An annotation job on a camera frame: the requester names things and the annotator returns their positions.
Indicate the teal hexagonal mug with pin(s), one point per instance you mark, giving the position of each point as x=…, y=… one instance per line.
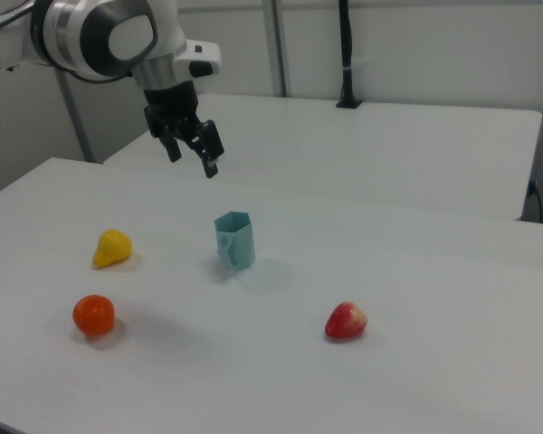
x=237, y=246

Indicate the black pole with base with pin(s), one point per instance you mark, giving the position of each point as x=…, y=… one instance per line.
x=346, y=45

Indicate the yellow toy pear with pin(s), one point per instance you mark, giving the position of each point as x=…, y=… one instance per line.
x=112, y=248

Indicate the grey metal partition post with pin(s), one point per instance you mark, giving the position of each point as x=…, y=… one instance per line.
x=277, y=45
x=74, y=117

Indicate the red toy strawberry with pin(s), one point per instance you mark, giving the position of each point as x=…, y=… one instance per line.
x=345, y=321

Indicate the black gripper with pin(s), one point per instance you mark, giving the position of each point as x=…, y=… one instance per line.
x=169, y=106

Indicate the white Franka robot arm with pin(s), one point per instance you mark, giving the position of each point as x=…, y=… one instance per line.
x=72, y=31

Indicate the orange toy fruit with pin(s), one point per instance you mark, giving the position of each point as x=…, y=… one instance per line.
x=93, y=314

